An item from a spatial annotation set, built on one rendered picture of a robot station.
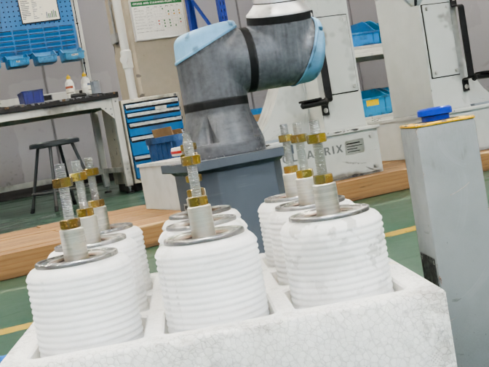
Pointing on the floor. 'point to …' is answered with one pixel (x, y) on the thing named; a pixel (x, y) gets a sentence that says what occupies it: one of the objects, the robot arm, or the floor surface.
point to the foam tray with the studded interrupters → (284, 333)
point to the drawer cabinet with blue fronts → (140, 131)
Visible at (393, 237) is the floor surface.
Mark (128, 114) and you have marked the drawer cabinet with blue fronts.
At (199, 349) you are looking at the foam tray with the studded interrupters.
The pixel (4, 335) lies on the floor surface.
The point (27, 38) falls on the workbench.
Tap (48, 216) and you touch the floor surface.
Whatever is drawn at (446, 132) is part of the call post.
